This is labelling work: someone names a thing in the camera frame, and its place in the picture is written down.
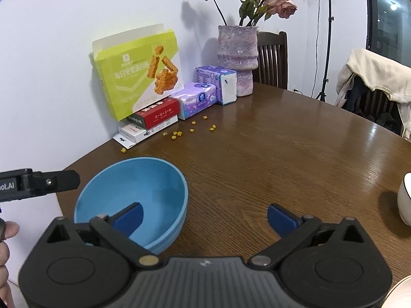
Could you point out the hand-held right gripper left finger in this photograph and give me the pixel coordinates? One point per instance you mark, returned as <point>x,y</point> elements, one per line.
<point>128,221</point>

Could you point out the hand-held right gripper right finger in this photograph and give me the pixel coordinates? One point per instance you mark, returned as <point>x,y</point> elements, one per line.
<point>279,221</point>

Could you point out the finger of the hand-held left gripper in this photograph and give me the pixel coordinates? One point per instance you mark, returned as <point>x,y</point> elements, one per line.
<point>57,181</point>

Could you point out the blue bowl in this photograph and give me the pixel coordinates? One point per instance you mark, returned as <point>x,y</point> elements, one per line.
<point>138,186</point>

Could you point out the white bowl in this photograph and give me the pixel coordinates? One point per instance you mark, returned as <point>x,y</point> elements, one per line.
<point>405,205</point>
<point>401,295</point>

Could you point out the person's left hand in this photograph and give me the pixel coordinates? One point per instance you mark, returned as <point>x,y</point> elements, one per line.
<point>8,263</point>

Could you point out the flat white box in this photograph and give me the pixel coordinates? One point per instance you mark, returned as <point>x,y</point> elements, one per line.
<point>123,141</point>

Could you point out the white carton with red print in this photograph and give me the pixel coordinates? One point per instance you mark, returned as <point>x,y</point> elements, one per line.
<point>141,133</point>

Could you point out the scattered yellow snack pieces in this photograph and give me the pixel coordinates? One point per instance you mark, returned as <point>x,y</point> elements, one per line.
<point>176,133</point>

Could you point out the yellow-green snack box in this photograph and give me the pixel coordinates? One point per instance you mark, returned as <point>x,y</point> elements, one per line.
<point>135,73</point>

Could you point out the purple floral tissue pack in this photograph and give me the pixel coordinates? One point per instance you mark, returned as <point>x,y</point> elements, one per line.
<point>196,101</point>

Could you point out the dark clothes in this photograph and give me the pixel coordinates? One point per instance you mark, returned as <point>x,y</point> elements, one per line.
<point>356,99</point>

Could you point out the white and purple tissue pack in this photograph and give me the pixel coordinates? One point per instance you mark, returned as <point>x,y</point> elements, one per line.
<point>221,83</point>

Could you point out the clothes-draped wooden chair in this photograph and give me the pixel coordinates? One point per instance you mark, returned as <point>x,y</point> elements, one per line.
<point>379,106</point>

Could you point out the dark wooden slat chair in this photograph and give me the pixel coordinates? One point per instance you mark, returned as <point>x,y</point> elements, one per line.
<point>271,61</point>

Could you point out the purple textured vase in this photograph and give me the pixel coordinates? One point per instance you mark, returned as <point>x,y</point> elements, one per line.
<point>237,57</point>

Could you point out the chair with cream garment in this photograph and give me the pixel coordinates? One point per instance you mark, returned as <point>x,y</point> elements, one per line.
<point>379,70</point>

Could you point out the black light stand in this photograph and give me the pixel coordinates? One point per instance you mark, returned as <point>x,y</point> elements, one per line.
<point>328,38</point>

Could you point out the bunch of dried pink roses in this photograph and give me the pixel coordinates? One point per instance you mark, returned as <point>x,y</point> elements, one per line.
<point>273,0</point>

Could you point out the white wall outlet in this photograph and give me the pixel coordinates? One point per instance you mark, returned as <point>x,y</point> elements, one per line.
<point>296,90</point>

